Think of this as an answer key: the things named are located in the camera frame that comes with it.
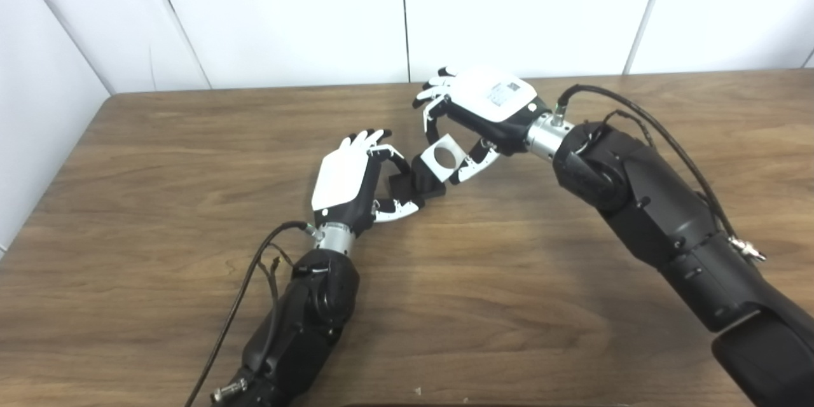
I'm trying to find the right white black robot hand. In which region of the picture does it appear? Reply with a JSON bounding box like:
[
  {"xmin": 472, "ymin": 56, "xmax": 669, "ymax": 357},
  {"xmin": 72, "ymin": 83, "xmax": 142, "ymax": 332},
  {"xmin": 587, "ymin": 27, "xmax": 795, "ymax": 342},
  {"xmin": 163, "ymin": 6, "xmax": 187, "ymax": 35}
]
[{"xmin": 413, "ymin": 66, "xmax": 551, "ymax": 186}]

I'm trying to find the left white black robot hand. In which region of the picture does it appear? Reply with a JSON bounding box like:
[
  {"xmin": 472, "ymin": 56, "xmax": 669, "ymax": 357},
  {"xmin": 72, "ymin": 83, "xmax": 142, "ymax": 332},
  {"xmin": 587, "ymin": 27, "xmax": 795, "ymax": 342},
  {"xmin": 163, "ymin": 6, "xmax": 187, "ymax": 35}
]
[{"xmin": 312, "ymin": 129, "xmax": 425, "ymax": 237}]

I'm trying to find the white square piece with hole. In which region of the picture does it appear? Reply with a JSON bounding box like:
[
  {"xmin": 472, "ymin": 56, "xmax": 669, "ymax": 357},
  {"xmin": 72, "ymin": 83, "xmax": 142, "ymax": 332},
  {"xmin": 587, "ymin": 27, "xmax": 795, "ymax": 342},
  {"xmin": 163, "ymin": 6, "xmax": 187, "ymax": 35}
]
[{"xmin": 422, "ymin": 134, "xmax": 473, "ymax": 183}]

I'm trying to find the black peg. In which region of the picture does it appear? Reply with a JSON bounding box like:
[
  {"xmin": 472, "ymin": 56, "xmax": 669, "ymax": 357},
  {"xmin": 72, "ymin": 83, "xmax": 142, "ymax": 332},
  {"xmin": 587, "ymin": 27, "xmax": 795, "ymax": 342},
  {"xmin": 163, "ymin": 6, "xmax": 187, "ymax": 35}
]
[{"xmin": 388, "ymin": 156, "xmax": 447, "ymax": 207}]

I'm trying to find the thin wire on left arm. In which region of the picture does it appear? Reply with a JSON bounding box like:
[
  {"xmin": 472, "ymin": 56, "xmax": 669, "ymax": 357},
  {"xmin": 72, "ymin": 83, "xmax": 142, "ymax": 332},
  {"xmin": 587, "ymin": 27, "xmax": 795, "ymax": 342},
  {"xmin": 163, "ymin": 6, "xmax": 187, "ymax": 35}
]
[{"xmin": 258, "ymin": 254, "xmax": 296, "ymax": 306}]

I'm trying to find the thin wire on arm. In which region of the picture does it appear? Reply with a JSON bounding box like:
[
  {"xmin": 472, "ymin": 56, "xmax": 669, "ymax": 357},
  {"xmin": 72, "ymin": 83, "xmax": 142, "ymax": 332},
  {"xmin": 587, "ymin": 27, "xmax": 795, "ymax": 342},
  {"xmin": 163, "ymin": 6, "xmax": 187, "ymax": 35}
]
[
  {"xmin": 258, "ymin": 254, "xmax": 296, "ymax": 306},
  {"xmin": 595, "ymin": 109, "xmax": 656, "ymax": 150}
]

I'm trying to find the thin wire on right arm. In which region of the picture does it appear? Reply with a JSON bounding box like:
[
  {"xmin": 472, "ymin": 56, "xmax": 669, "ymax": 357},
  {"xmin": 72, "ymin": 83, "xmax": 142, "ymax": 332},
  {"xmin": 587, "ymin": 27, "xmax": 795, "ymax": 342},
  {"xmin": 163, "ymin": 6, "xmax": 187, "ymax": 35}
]
[{"xmin": 595, "ymin": 109, "xmax": 656, "ymax": 150}]

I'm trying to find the thick black left wrist cable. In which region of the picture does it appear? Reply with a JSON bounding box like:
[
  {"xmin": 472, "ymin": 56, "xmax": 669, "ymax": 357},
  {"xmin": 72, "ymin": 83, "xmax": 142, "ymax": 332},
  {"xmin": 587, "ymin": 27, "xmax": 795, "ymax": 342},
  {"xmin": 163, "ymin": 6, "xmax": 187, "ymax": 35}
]
[{"xmin": 184, "ymin": 221, "xmax": 319, "ymax": 407}]

